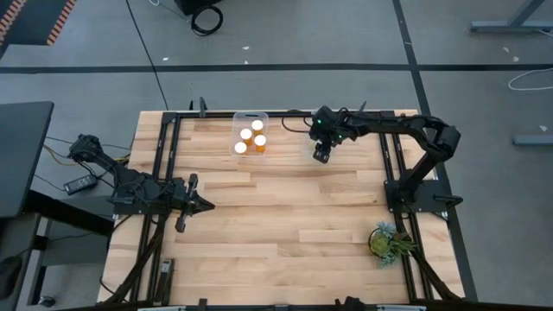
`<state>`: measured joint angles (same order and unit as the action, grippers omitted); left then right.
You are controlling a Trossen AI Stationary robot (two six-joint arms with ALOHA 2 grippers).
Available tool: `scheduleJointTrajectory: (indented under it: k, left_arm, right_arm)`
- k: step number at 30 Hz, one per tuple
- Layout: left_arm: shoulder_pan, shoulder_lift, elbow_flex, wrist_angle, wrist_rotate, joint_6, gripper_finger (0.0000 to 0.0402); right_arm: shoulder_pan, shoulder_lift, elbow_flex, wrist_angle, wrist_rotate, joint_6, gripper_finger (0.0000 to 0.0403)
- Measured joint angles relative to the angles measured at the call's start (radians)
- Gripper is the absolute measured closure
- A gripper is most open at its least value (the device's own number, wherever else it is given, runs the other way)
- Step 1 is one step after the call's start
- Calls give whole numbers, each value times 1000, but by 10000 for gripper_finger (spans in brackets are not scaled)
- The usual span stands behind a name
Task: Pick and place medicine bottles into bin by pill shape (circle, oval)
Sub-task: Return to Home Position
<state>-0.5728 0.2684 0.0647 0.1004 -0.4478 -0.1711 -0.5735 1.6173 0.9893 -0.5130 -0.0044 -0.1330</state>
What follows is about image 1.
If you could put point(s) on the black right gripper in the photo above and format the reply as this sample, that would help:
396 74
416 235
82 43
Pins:
326 127

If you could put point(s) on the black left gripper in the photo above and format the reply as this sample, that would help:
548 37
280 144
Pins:
181 196

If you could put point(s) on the large amber pill bottle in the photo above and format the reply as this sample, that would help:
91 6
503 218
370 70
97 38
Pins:
260 140
257 125
240 147

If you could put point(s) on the amber pill bottle 3M label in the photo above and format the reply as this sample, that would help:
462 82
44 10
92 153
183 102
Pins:
246 134

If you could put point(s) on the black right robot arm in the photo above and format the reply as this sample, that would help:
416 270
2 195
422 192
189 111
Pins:
389 125

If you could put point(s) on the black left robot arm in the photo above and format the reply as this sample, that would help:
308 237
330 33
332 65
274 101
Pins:
138 190

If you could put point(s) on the clear plastic bin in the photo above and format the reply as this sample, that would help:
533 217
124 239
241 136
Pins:
307 151
237 123

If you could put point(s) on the black flat device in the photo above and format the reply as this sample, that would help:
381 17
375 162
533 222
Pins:
165 276

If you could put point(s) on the potted green succulent plant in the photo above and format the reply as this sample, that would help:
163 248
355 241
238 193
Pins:
382 244

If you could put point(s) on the black power adapter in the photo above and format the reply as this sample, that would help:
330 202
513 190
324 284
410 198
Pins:
80 184

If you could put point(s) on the dark grey desk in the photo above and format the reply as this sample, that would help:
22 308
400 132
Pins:
21 155

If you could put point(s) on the black box on floor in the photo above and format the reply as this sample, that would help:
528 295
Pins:
190 5

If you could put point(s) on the grey metal table foot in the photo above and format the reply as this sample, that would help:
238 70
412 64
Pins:
533 140

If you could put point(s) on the grey metal table base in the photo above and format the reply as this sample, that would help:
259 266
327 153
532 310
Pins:
510 27

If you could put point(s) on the black mat orange striped edges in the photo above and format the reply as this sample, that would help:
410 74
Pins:
34 21

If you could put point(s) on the black aluminium table frame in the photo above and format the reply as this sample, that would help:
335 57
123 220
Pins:
216 114

